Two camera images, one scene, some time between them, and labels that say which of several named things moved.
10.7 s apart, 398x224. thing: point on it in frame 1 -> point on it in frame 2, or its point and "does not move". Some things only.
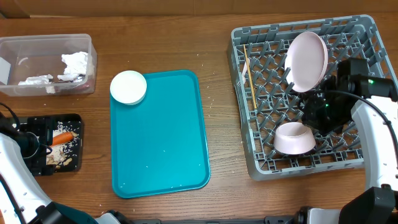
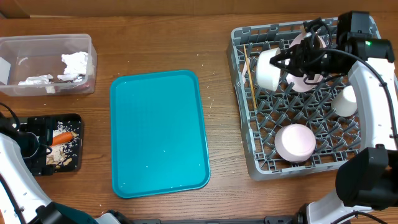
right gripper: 311,117 -> 298,61
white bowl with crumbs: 128,87 -> 268,73
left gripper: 36,125 does not move
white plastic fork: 244,70 does not move
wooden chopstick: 250,78 does not move
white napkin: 77,63 does not move
